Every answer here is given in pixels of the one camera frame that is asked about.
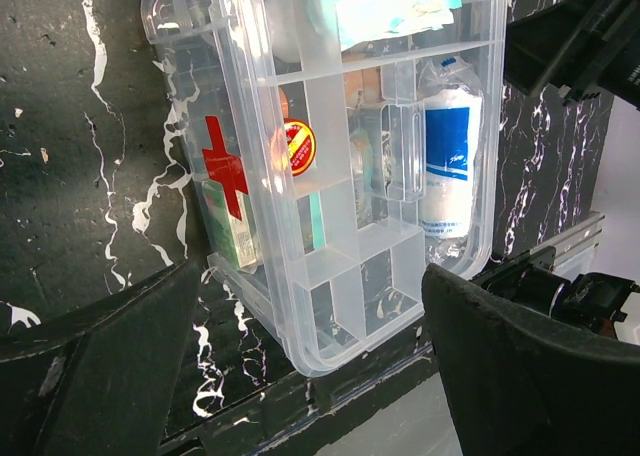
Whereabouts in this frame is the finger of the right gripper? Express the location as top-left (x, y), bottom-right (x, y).
top-left (504, 0), bottom-right (639, 107)

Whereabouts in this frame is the clear plastic medicine kit box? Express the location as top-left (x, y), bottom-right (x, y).
top-left (139, 0), bottom-right (511, 378)

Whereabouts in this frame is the small orange red cap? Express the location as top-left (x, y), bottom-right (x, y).
top-left (284, 118), bottom-right (317, 177)

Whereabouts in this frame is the small green medicine box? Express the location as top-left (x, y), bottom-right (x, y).
top-left (202, 181), bottom-right (261, 273)

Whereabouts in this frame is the white green sachet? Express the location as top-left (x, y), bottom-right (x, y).
top-left (335, 0), bottom-right (462, 51)

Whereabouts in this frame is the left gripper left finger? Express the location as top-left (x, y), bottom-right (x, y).
top-left (1, 261), bottom-right (199, 455)

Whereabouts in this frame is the white blue cylinder bottle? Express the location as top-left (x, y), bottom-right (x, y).
top-left (418, 56), bottom-right (484, 239)

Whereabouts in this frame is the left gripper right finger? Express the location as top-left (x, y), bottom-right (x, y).
top-left (422, 265), bottom-right (639, 455)

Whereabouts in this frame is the brown medicine bottle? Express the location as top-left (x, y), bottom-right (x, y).
top-left (343, 67), bottom-right (382, 109)

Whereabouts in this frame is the clear plastic tray insert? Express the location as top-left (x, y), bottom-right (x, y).
top-left (207, 0), bottom-right (509, 377)

